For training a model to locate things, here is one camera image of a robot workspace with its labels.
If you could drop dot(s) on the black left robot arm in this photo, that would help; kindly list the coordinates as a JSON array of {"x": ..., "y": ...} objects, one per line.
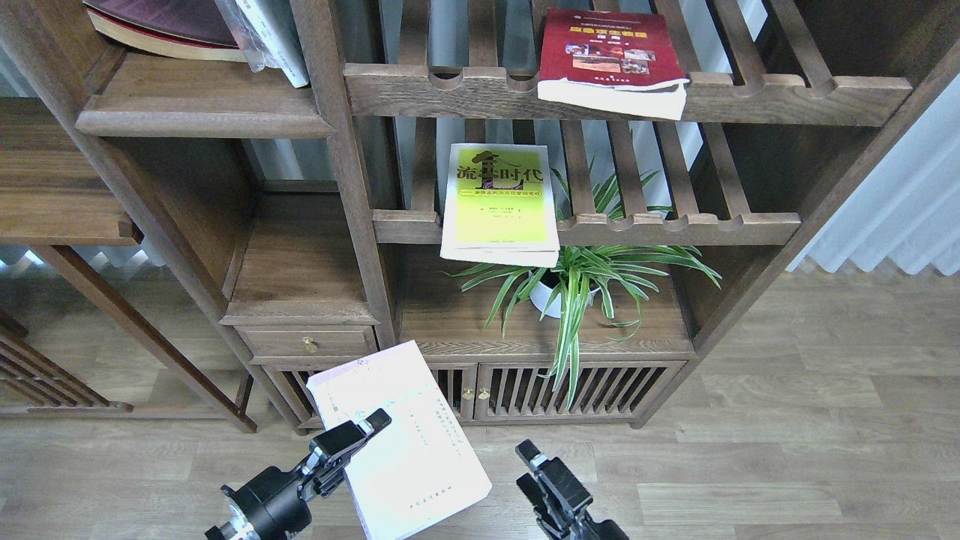
[{"x": 274, "y": 503}]

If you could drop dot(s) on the green spider plant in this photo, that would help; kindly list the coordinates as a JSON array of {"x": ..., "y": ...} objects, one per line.
[{"x": 619, "y": 274}]

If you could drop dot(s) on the white and purple book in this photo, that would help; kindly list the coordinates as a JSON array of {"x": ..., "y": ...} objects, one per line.
[{"x": 418, "y": 471}]

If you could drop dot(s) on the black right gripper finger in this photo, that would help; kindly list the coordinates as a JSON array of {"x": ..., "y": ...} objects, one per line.
[
  {"x": 532, "y": 488},
  {"x": 561, "y": 486}
]

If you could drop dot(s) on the maroon book with cream pages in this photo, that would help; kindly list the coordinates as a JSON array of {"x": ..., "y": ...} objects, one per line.
[{"x": 174, "y": 29}]

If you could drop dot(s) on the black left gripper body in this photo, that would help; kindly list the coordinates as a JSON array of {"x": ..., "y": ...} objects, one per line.
[{"x": 272, "y": 505}]

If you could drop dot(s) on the brass drawer knob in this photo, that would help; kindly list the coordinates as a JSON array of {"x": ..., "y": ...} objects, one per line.
[{"x": 309, "y": 344}]

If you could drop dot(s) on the yellow-green paperback book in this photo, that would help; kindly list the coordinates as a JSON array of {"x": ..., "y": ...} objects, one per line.
[{"x": 499, "y": 206}]

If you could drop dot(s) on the white pleated curtain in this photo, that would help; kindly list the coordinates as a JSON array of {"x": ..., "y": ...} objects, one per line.
[{"x": 906, "y": 211}]

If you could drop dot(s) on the dark wooden bookshelf unit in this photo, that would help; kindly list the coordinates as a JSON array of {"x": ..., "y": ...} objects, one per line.
[{"x": 290, "y": 212}]

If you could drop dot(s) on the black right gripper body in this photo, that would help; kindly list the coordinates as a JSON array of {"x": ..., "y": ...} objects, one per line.
[{"x": 558, "y": 522}]

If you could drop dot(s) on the red paperback book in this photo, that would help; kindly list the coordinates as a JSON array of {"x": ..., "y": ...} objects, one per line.
[{"x": 610, "y": 61}]

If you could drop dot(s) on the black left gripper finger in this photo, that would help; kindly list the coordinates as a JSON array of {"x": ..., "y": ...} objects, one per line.
[
  {"x": 328, "y": 481},
  {"x": 333, "y": 449}
]

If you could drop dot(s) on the white book in plastic wrap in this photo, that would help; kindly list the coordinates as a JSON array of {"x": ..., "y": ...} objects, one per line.
[{"x": 266, "y": 33}]

